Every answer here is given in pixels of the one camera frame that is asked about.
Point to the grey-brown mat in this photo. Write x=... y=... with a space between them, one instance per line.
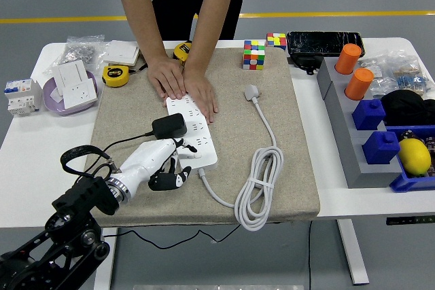
x=142 y=201

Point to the white paper slip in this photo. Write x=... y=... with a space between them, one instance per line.
x=55 y=95

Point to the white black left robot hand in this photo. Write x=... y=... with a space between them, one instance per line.
x=149 y=159

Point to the yellow black tape measure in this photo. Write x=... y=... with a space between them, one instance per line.
x=115 y=76

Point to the person's left hand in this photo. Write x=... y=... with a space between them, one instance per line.
x=200 y=89

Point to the black plastic tray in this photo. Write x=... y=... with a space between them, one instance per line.
x=323 y=42

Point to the blue block with knob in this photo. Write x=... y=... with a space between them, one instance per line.
x=368 y=115
x=380 y=148

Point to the white wall switch plate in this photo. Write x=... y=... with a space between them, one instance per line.
x=119 y=51

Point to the clear bag of blue resistors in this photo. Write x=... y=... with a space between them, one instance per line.
x=413 y=79

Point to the clear bag of metal screws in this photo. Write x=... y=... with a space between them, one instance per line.
x=79 y=52

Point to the white switch panel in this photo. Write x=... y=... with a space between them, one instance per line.
x=71 y=72

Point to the black power adapter plug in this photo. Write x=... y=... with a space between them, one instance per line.
x=170 y=126

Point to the white power strip plug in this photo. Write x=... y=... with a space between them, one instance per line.
x=251 y=91

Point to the yellow lemon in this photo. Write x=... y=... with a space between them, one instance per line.
x=414 y=157

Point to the person's right forearm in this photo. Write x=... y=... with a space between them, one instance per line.
x=142 y=11

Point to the black table control panel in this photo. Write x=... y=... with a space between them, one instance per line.
x=409 y=220

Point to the clear bag of small parts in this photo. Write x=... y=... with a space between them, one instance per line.
x=379 y=81

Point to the orange cylinder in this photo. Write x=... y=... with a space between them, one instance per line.
x=358 y=83
x=347 y=59

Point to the blue plastic bin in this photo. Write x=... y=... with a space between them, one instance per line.
x=408 y=183

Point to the small black device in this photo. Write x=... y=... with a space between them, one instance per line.
x=306 y=62

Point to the yellow tape measure red label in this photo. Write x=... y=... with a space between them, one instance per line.
x=180 y=50

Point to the person's right hand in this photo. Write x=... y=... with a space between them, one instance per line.
x=166 y=76

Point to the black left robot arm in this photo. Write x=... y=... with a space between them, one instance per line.
x=85 y=195

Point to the black cloth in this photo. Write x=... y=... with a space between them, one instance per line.
x=404 y=106

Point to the person's left forearm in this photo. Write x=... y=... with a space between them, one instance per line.
x=214 y=15

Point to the white circuit breaker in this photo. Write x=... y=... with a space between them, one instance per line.
x=20 y=98

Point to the white socket panel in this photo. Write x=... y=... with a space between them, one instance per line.
x=79 y=94

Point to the large colourful puzzle cube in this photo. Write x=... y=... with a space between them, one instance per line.
x=253 y=54

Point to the purple bowl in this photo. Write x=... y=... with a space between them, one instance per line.
x=57 y=108

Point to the white power strip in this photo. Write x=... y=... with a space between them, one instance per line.
x=207 y=161

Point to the small colourful puzzle cube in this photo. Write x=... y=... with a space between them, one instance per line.
x=276 y=40

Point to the grey block holder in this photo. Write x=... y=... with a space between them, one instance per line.
x=353 y=154

